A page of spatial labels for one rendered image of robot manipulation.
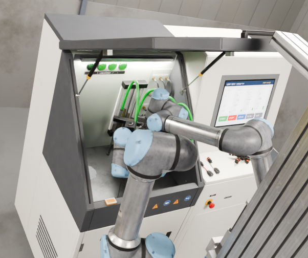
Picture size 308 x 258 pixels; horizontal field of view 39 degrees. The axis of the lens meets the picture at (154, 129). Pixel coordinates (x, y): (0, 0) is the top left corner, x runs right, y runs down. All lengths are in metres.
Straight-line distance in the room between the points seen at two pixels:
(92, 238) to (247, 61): 1.27
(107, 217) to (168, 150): 0.90
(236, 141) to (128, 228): 0.55
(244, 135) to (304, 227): 0.62
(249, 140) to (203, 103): 0.73
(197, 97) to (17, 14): 1.86
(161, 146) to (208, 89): 1.11
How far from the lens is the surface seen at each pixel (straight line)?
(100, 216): 2.10
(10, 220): 3.18
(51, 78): 2.26
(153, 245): 1.55
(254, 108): 2.68
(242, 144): 1.70
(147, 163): 1.30
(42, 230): 2.66
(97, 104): 2.34
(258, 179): 1.87
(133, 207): 1.41
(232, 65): 2.42
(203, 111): 2.41
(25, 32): 3.76
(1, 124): 3.94
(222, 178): 2.44
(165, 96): 1.98
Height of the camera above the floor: 2.42
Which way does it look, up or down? 34 degrees down
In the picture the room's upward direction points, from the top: 20 degrees clockwise
